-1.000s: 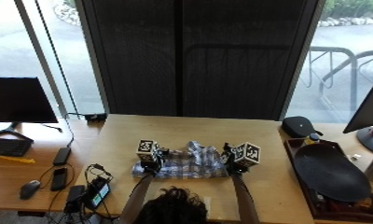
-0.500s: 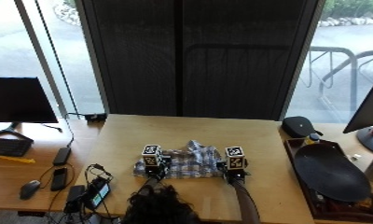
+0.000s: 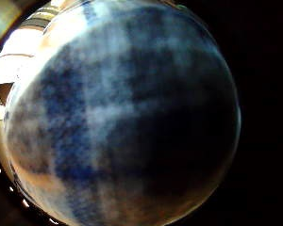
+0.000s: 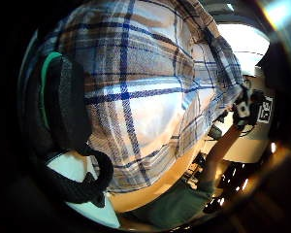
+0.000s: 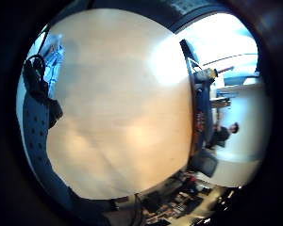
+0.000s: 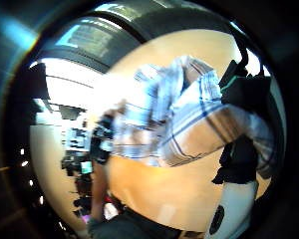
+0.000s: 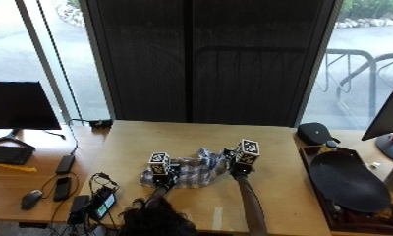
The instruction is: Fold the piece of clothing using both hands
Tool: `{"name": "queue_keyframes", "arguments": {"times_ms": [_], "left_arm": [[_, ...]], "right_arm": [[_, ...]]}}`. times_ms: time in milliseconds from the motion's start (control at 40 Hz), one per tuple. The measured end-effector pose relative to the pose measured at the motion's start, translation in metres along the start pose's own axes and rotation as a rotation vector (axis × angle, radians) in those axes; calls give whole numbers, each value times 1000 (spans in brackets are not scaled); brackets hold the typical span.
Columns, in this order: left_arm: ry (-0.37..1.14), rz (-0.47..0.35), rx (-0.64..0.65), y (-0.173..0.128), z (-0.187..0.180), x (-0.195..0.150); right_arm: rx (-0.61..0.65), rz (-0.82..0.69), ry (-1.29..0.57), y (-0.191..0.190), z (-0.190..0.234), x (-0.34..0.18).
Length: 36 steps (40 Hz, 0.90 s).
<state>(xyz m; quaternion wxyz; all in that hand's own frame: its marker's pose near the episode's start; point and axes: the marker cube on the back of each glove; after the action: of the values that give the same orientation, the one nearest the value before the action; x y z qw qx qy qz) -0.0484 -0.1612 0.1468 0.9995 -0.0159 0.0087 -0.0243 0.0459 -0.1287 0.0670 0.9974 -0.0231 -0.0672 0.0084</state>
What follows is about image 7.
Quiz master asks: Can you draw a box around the person's right hand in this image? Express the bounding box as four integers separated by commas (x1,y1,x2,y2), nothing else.
223,147,255,176

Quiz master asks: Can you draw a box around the person's left hand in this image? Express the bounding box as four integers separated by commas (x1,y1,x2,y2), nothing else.
150,162,183,189

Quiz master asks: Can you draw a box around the blue white plaid cloth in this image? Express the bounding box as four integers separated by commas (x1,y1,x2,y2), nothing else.
139,147,232,190

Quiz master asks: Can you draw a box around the white marker cube on left glove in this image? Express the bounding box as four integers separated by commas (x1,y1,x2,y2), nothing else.
148,151,172,176

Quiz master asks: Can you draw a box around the white marker cube on glove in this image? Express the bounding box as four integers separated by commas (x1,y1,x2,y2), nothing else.
235,139,263,166
148,151,172,176

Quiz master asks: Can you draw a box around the white marker cube on right glove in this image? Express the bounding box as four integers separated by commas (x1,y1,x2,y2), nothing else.
235,139,263,166

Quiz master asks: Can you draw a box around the black device with lit screen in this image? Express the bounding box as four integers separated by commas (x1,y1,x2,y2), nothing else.
89,186,119,221

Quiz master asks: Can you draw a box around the black zip case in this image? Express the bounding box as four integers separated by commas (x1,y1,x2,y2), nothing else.
296,122,343,147

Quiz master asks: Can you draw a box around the black connector box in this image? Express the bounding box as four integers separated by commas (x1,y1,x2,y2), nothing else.
89,119,115,129

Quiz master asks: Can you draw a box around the yellow bottle with black cap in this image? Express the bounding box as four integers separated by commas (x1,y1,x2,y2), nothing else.
320,140,340,154

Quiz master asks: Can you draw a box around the black power bank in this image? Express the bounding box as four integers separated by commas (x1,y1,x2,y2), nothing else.
66,195,93,225

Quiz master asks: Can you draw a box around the black power adapter brick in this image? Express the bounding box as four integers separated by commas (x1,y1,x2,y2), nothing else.
54,154,77,175

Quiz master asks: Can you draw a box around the black smartphone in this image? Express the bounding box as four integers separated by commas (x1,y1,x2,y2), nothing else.
53,176,73,203

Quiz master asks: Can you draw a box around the black oval tray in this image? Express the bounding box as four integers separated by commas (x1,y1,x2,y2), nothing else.
309,150,393,213

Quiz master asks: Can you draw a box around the dark wooden tray box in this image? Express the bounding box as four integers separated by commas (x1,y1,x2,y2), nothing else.
299,145,393,235

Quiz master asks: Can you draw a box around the black computer mouse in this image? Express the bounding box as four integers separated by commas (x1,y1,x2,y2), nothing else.
21,189,45,211

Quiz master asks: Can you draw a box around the yellow ruler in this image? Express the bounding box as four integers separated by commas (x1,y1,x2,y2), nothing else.
0,163,39,173

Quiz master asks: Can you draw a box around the black keyboard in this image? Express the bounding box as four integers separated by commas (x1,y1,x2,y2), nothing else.
0,145,37,166

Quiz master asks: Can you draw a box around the grey monitor with round base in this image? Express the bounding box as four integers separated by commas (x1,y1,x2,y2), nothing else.
360,83,393,162

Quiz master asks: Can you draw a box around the metal bike rack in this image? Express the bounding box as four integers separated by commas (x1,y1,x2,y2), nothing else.
317,48,393,120

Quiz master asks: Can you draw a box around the black computer monitor with stand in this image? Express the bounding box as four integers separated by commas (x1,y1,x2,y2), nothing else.
0,81,63,151

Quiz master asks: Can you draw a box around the black cable on window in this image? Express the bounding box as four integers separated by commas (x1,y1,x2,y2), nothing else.
37,0,91,127

